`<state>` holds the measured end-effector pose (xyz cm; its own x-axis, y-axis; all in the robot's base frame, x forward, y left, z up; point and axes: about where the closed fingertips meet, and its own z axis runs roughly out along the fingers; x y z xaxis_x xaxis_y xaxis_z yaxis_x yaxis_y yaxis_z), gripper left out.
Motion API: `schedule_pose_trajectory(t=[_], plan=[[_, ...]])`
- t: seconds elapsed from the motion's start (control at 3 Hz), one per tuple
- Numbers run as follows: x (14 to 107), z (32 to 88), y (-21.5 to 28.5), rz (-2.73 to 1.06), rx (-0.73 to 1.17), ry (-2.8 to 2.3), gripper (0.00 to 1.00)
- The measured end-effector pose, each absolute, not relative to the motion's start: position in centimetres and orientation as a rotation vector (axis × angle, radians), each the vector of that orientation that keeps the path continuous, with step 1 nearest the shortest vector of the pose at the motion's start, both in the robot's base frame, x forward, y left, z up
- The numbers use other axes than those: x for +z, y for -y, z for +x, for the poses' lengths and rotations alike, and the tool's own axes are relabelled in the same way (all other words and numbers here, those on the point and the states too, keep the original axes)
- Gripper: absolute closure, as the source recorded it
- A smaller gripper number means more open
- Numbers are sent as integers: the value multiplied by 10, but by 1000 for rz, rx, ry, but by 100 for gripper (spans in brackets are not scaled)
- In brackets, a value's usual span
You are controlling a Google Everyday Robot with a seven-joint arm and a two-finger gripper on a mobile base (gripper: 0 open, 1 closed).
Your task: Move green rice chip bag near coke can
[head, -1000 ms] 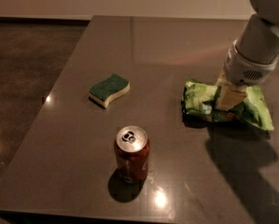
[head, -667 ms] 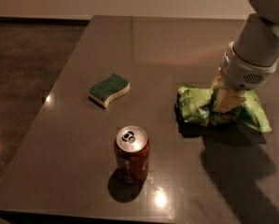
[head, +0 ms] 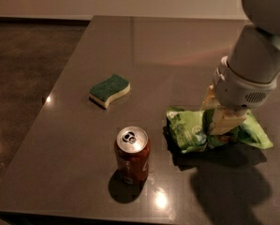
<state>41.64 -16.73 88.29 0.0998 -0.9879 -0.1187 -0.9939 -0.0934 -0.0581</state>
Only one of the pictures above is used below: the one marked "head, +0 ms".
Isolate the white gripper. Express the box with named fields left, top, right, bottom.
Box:
left=201, top=56, right=276, bottom=135

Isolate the green rice chip bag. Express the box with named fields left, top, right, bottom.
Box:
left=166, top=107, right=273, bottom=154

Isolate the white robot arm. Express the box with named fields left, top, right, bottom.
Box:
left=201, top=0, right=280, bottom=135

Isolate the red coke can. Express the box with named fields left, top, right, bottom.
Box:
left=114, top=127, right=150, bottom=185

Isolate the green and yellow sponge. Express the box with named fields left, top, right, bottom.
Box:
left=89, top=74, right=131, bottom=109

